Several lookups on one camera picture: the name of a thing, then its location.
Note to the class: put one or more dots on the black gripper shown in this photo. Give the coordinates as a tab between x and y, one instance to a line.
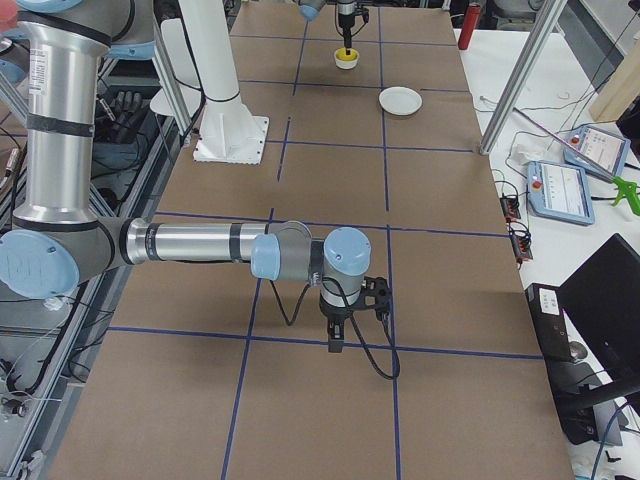
335	314
344	18

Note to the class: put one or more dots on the yellow lemon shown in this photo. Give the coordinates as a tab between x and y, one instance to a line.
345	54

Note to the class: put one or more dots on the white bowl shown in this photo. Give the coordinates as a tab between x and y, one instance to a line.
345	65

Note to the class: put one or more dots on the white plate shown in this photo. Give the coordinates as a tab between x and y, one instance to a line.
400	101

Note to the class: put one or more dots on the red cylinder tube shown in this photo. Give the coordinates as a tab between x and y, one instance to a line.
470	21

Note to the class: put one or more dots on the brown paper table cover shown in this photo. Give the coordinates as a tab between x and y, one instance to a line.
216	364

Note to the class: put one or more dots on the near orange connector board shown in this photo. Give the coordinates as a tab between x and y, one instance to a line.
520	237

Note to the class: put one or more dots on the orange connector board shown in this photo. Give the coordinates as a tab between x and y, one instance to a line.
509	202
520	237

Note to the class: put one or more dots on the far orange connector board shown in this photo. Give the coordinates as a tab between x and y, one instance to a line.
509	202

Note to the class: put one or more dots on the black computer case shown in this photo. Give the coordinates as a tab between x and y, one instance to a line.
585	406

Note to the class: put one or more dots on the near teach pendant tablet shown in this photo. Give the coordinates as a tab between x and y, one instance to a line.
559	191

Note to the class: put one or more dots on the teach pendant tablet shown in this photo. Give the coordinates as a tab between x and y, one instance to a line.
608	150
559	191

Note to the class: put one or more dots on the black monitor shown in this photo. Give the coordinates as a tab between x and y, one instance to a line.
601	299

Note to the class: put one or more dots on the wooden plank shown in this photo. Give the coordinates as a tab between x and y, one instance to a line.
621	89

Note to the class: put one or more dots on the far teach pendant tablet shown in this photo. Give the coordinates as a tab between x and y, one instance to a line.
608	150

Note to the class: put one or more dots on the metal stand green clip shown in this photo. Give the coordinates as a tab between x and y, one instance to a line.
626	189

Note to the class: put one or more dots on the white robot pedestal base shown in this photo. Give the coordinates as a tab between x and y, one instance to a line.
199	49

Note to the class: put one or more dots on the aluminium frame post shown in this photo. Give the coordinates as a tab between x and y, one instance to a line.
545	21

